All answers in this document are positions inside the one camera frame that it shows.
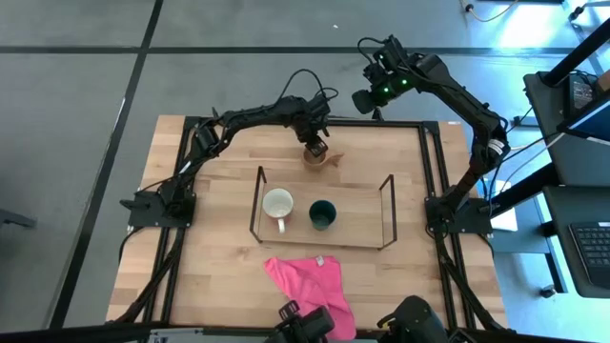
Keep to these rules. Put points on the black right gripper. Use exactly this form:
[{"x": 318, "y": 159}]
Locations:
[{"x": 386, "y": 57}]

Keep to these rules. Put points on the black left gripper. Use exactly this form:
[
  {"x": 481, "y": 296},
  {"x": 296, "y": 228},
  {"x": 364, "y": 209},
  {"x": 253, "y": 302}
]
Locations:
[{"x": 312, "y": 119}]

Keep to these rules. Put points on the white ceramic mug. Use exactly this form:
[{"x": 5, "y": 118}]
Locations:
[{"x": 278, "y": 205}]

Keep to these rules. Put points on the dark green ribbed cup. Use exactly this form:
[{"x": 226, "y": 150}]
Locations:
[{"x": 322, "y": 216}]

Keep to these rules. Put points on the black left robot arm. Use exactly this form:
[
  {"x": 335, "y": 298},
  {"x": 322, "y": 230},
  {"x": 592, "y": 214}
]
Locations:
[{"x": 248, "y": 116}]

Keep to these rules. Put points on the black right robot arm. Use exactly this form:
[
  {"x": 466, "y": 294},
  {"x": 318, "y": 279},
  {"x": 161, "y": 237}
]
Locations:
[{"x": 457, "y": 95}]

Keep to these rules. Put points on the pink knitted cloth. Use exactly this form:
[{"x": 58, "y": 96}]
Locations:
[{"x": 310, "y": 281}]

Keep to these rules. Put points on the black stand pole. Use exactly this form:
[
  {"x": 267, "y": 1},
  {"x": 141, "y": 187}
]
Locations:
[{"x": 576, "y": 54}]

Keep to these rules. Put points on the black electronic box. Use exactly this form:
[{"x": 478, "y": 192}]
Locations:
[{"x": 581, "y": 95}]

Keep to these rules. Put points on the white paper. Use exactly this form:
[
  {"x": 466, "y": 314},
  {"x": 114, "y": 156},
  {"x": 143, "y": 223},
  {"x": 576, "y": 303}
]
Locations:
[{"x": 506, "y": 220}]

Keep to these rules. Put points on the black monitor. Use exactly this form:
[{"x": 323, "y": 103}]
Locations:
[{"x": 591, "y": 121}]

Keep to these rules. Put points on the dark side desk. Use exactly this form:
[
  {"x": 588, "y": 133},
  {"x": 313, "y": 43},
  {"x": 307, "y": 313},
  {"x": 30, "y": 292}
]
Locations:
[{"x": 572, "y": 167}]

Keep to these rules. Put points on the black caster wheel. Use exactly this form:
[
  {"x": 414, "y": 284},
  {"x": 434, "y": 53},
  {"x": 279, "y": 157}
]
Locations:
[{"x": 548, "y": 291}]

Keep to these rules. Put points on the black keyboard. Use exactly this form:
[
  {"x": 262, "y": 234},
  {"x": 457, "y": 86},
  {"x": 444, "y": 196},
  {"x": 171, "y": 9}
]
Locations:
[{"x": 593, "y": 252}]

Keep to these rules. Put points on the grey chair leg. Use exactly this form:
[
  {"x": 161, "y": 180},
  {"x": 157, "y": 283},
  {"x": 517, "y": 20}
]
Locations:
[{"x": 14, "y": 219}]

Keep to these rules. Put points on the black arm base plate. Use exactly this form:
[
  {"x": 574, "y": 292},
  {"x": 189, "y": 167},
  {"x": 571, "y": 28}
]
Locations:
[
  {"x": 476, "y": 224},
  {"x": 143, "y": 212}
]

